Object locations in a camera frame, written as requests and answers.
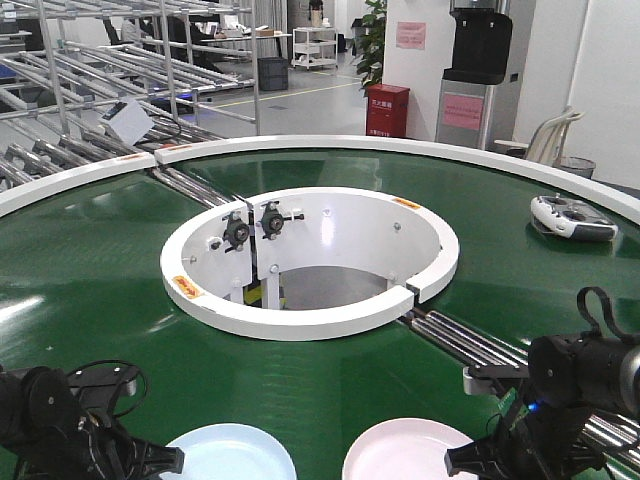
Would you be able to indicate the light blue plate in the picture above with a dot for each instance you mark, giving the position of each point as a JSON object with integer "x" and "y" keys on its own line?
{"x": 232, "y": 451}

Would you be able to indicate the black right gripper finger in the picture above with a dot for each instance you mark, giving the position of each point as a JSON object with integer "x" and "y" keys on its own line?
{"x": 479, "y": 457}

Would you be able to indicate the white outer conveyor rim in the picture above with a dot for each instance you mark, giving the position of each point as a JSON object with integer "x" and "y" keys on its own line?
{"x": 40, "y": 189}

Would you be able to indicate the white grey remote controller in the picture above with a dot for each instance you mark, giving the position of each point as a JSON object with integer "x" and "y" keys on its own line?
{"x": 571, "y": 219}

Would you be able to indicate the white plastic chair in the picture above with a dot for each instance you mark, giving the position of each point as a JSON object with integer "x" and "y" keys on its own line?
{"x": 547, "y": 143}

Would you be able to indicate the black water dispenser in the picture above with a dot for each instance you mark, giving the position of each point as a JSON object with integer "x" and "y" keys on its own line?
{"x": 479, "y": 60}

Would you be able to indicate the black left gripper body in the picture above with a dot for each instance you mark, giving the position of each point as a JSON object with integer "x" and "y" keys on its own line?
{"x": 64, "y": 425}

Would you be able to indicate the steel conveyor rollers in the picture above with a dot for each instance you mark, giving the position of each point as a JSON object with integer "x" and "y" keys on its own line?
{"x": 611, "y": 435}

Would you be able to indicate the green potted plant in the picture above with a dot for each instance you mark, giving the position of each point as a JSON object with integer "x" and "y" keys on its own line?
{"x": 372, "y": 44}

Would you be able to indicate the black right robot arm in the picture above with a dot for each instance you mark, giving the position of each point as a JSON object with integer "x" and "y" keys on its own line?
{"x": 603, "y": 343}

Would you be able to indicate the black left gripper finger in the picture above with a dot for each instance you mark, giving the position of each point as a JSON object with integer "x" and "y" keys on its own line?
{"x": 150, "y": 460}

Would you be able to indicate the red fire extinguisher box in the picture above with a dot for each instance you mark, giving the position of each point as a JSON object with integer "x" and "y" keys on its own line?
{"x": 387, "y": 111}

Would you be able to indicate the white utility cart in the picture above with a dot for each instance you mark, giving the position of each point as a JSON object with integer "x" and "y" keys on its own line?
{"x": 314, "y": 47}

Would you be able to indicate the metal roller rack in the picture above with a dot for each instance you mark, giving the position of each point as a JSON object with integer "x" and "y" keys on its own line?
{"x": 66, "y": 63}

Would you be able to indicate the black plastic crate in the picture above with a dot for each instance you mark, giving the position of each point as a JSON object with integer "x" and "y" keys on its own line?
{"x": 272, "y": 74}

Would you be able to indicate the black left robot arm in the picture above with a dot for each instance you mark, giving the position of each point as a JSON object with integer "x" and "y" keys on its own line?
{"x": 65, "y": 425}

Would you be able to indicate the pink plate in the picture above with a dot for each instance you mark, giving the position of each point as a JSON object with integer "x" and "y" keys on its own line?
{"x": 402, "y": 448}

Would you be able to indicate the white box on rack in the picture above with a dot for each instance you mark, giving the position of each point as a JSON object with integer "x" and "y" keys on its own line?
{"x": 127, "y": 121}

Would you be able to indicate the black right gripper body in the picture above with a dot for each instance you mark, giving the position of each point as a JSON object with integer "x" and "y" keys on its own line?
{"x": 537, "y": 438}

